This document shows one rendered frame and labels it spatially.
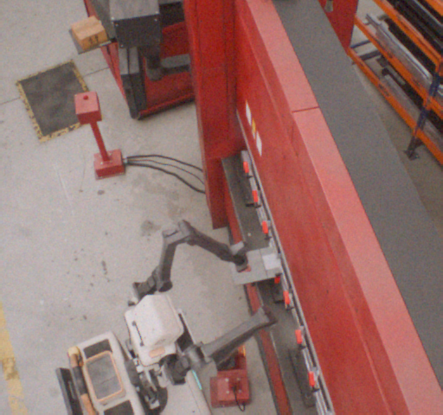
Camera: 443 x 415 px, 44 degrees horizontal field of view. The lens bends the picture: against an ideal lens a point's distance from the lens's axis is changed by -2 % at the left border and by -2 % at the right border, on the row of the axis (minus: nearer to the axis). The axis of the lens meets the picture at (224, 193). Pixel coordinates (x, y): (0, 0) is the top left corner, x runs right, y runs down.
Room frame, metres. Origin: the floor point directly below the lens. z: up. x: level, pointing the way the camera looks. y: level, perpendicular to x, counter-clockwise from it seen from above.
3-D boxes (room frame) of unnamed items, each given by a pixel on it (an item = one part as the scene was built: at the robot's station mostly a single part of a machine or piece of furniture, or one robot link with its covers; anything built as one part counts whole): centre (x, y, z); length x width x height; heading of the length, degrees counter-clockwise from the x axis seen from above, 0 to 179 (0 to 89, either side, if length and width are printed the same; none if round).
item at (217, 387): (0.93, 0.05, 0.06); 0.25 x 0.20 x 0.12; 91
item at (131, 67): (2.46, 0.49, 1.42); 0.45 x 0.12 x 0.36; 6
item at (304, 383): (0.75, -0.33, 0.89); 0.30 x 0.05 x 0.03; 10
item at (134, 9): (2.52, 0.41, 1.53); 0.51 x 0.25 x 0.85; 6
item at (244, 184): (1.94, -0.13, 0.89); 0.30 x 0.05 x 0.03; 10
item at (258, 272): (1.34, -0.14, 1.00); 0.26 x 0.18 x 0.01; 100
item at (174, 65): (2.60, 0.20, 1.17); 0.40 x 0.24 x 0.07; 10
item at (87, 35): (3.32, 0.93, 1.04); 0.30 x 0.26 x 0.12; 21
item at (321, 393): (0.60, -0.41, 1.18); 0.15 x 0.09 x 0.17; 10
